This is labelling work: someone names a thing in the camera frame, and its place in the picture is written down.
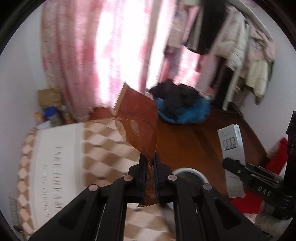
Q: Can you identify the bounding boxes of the hanging clothes on rack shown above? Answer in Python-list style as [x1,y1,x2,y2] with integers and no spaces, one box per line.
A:
[161,1,275,110]

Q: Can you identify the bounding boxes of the white blue long box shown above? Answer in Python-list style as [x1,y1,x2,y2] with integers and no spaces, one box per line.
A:
[217,123,245,198]

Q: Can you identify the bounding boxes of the red blanket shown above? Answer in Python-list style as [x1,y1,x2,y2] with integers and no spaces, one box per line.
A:
[223,138,288,214]

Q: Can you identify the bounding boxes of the checkered table cloth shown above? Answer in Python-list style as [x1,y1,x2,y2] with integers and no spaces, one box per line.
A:
[16,117,176,241]

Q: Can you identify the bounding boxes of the blue black clothes pile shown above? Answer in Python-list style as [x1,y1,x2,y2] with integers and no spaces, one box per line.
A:
[148,79,211,125]

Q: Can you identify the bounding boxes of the brown paper bag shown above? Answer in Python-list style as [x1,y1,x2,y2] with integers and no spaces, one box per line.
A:
[37,88,63,109]

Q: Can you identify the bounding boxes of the blue lid white jar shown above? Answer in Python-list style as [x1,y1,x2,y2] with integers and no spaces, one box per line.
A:
[44,106,62,127]

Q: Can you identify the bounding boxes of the clear plastic bottle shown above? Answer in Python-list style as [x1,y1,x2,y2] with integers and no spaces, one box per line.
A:
[60,105,74,124]

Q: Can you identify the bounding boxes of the orange cap small bottle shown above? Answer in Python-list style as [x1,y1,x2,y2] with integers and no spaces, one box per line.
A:
[35,111,44,125]

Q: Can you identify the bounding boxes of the brown snack packet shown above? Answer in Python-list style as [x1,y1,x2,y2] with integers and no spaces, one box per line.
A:
[113,83,159,206]

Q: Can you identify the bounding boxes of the white wall socket strip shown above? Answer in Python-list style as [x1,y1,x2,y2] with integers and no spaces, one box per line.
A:
[8,197,23,234]

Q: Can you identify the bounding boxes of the white round trash bin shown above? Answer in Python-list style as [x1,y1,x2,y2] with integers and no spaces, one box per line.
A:
[173,168,209,204]

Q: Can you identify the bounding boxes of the pink floral curtain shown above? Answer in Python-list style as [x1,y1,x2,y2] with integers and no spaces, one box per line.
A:
[40,0,209,121]

